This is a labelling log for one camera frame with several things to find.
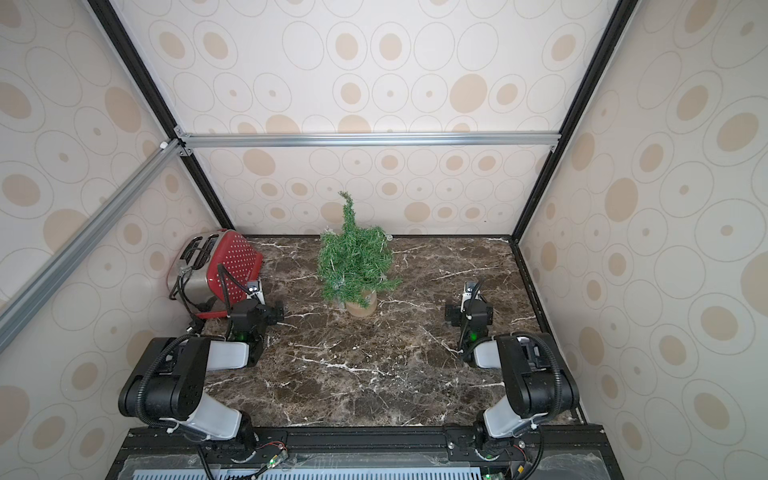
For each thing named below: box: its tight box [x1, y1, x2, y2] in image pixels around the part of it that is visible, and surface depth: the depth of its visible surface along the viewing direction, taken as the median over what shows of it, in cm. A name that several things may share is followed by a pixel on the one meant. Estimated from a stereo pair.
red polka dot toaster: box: [168, 229, 264, 318], surface depth 91 cm
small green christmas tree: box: [317, 191, 402, 317], surface depth 79 cm
